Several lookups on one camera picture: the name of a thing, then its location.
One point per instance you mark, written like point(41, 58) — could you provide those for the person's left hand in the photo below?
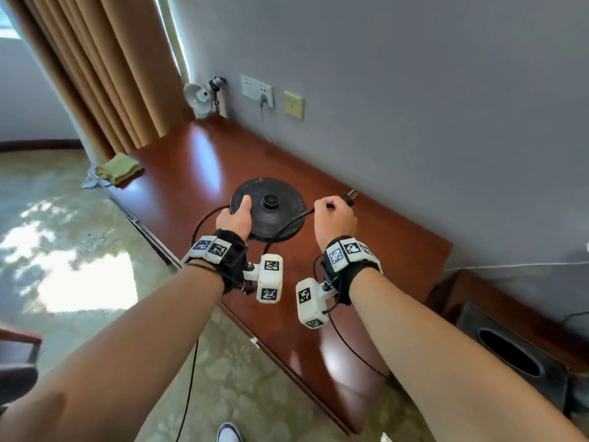
point(237, 220)

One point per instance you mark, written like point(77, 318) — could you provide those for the person's right hand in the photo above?
point(336, 220)

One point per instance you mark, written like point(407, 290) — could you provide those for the yellow cleaning cloth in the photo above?
point(119, 167)

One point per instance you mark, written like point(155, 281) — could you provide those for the black tissue box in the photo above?
point(506, 336)

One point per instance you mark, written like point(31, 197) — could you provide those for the person's left forearm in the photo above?
point(115, 363)

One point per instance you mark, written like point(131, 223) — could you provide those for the person's right forearm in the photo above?
point(451, 372)

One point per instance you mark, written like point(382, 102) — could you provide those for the red-brown wooden table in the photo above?
point(322, 262)

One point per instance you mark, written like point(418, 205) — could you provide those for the white cone lamp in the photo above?
point(198, 96)

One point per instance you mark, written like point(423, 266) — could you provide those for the low wooden television stand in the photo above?
point(460, 290)

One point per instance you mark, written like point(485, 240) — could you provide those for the white sheer curtain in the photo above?
point(91, 181)

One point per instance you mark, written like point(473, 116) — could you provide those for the tan curtain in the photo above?
point(115, 64)

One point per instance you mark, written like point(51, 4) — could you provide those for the dark wooden baseboard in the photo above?
point(41, 145)

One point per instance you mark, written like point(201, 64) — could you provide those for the white sneaker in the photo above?
point(228, 432)

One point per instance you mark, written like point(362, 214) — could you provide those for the black grey sleeve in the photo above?
point(18, 384)

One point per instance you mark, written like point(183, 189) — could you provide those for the window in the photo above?
point(7, 27)

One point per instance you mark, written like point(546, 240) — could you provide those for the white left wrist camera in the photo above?
point(269, 280)

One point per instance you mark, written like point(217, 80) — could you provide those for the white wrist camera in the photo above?
point(308, 303)
point(269, 280)

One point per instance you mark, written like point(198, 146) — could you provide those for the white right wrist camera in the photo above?
point(308, 303)

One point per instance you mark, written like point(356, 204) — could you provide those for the yellow wall plate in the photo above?
point(294, 105)

